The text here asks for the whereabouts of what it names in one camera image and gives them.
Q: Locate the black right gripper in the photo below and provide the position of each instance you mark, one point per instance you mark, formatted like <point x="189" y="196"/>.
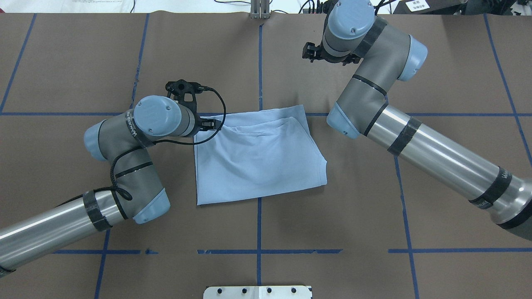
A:
<point x="341" y="58"/>

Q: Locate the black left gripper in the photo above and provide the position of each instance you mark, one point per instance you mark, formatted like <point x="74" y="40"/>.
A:
<point x="207" y="123"/>

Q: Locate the light blue t-shirt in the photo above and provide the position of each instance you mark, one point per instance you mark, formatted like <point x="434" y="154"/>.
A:
<point x="258" y="154"/>

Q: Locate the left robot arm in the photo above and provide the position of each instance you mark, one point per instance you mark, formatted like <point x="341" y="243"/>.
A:
<point x="132" y="189"/>

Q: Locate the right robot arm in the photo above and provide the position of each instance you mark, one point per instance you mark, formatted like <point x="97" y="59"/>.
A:
<point x="352" y="33"/>

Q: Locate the black box with white label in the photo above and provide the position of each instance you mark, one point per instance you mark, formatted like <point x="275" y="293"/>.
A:
<point x="428" y="7"/>

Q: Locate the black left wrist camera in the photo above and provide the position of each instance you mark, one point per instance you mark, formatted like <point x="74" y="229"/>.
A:
<point x="182" y="87"/>

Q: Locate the grey aluminium frame post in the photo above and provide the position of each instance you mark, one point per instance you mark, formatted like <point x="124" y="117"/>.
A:
<point x="260" y="9"/>

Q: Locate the white metal base plate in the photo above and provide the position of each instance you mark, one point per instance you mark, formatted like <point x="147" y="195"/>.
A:
<point x="259" y="292"/>

